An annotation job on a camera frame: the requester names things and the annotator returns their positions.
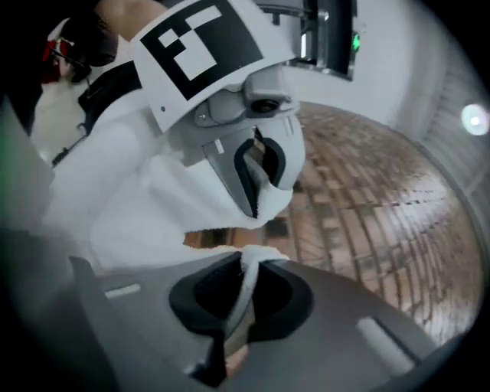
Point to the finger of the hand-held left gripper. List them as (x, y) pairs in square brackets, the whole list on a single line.
[(293, 153)]

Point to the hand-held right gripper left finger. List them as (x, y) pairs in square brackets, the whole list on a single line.
[(153, 306)]

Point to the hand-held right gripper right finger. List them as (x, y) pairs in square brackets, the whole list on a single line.
[(337, 329)]

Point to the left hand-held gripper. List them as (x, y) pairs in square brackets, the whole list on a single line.
[(199, 46)]

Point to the white cloth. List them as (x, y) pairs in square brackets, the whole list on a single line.
[(153, 210)]

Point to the person's left forearm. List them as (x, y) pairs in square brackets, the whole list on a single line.
[(134, 15)]

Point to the green exit sign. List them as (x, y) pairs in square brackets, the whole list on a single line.
[(356, 41)]

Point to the person's white top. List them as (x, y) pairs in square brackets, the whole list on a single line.
[(57, 118)]

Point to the round ceiling lamp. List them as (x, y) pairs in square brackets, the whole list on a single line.
[(474, 119)]

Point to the red head-worn camera mount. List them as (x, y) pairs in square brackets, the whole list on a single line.
[(51, 57)]

